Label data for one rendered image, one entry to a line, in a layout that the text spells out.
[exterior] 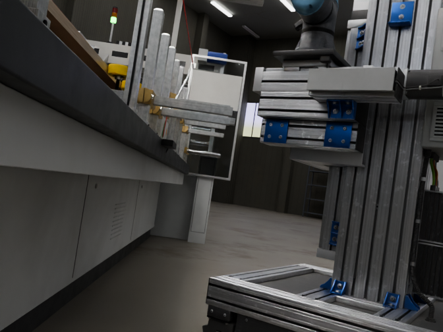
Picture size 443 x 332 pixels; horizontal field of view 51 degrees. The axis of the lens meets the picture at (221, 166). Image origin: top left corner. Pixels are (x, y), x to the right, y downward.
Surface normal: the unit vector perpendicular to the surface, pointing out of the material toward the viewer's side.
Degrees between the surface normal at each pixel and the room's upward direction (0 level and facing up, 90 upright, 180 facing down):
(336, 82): 90
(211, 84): 90
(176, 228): 90
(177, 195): 90
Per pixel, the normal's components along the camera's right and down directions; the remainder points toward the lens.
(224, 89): 0.02, -0.04
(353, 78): -0.52, -0.12
